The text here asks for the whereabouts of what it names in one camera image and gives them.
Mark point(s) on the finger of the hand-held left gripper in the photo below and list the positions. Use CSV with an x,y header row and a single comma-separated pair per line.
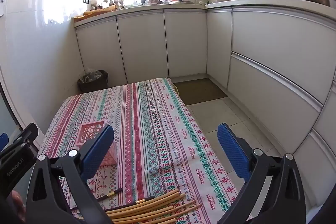
x,y
26,136
3,141

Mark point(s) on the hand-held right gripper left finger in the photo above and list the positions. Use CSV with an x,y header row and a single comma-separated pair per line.
x,y
97,154

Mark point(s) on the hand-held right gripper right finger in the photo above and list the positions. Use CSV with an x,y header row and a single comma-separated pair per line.
x,y
233,154

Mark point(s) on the pink perforated utensil holder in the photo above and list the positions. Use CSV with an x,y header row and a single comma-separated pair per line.
x,y
90,132

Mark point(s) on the black chopstick with gold band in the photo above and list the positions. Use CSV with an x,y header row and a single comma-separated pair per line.
x,y
148,198
115,192

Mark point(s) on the bundle of wooden chopsticks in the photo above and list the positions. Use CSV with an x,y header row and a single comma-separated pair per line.
x,y
157,204

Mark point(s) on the person's left hand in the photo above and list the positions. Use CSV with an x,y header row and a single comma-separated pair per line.
x,y
17,204

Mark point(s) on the striped patterned tablecloth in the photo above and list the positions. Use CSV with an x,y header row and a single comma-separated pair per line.
x,y
157,134

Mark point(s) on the dark trash bin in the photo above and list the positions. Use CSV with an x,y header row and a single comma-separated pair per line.
x,y
94,85

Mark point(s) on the brown floor mat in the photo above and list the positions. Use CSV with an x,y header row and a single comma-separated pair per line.
x,y
199,91

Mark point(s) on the white drawer base cabinet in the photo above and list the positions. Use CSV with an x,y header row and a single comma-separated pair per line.
x,y
275,56

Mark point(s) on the white door base cabinet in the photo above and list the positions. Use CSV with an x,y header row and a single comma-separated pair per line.
x,y
147,43

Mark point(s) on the white kitchen countertop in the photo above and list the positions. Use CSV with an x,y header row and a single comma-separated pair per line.
x,y
236,3

